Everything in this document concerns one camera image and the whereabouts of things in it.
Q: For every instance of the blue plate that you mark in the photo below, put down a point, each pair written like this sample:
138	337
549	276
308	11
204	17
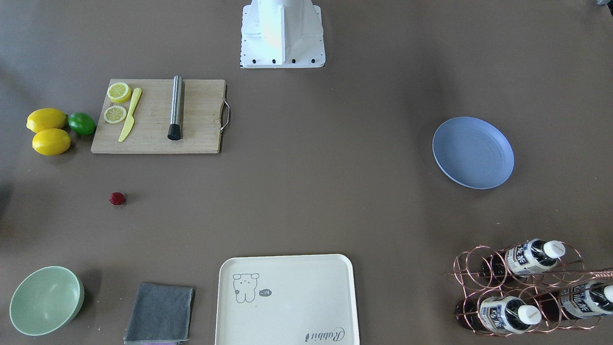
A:
473	153

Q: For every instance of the red strawberry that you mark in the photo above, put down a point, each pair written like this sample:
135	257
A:
117	198

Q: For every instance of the cream rabbit tray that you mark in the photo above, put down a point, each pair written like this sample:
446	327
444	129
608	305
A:
287	300

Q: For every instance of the steel muddler black tip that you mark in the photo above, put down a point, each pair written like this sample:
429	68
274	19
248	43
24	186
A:
175	127

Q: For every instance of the wooden cutting board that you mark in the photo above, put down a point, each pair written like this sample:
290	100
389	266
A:
202	119

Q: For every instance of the yellow plastic knife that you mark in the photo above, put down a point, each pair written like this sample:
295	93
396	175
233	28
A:
129	120

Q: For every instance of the lemon slice on board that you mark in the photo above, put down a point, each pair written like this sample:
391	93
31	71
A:
115	114

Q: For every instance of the grey folded cloth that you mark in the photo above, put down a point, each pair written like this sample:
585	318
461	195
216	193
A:
161	314

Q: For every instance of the lemon half on board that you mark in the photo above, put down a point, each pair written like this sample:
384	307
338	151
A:
119	92

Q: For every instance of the green lime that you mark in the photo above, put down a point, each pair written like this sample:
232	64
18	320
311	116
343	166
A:
81	123

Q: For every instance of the lower tea bottle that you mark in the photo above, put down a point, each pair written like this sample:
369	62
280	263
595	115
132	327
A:
588	300
498	315

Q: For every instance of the tea bottle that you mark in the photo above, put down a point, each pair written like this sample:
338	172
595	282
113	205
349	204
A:
518	262
498	315
588	300

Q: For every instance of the top tea bottle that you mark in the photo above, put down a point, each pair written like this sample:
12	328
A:
518	262

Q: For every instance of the yellow lemon lower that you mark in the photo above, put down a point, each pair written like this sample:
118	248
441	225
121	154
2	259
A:
51	142

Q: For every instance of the yellow lemon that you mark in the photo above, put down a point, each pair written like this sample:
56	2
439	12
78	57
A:
46	118
51	142

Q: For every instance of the yellow lemon upper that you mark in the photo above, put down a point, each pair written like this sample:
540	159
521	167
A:
46	118

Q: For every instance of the green bowl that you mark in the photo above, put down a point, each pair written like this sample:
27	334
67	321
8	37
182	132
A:
46	300

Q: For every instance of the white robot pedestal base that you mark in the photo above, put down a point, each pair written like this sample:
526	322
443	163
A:
282	34

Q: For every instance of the copper wire bottle rack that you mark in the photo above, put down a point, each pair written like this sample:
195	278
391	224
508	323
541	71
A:
569	271

